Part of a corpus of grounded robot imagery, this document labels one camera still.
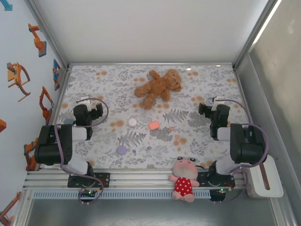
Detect blue orange machine sticker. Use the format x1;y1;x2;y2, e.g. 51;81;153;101
52;58;62;91

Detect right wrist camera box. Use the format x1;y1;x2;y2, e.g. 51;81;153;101
205;96;225;112

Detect aluminium frame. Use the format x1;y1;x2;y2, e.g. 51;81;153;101
22;0;301;226

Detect brown teddy bear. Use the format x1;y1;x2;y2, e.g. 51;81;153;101
134;69;183;110

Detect orange claw gripper sticker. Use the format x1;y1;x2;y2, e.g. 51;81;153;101
6;62;31;103

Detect blue machine wall sticker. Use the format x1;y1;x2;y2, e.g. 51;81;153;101
0;0;14;11

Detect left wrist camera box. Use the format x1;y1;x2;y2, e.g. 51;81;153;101
76;96;97;111

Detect white slotted cable duct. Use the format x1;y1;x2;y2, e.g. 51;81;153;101
32;190;212;200

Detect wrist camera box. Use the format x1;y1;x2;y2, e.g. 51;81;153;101
76;96;97;111
205;96;225;112

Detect floral tablecloth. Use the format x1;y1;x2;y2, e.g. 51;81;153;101
50;65;250;170

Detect pink frog plush toy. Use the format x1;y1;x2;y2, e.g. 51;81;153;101
168;156;200;202

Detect white tissue box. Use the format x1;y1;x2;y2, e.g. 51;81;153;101
246;155;284;198

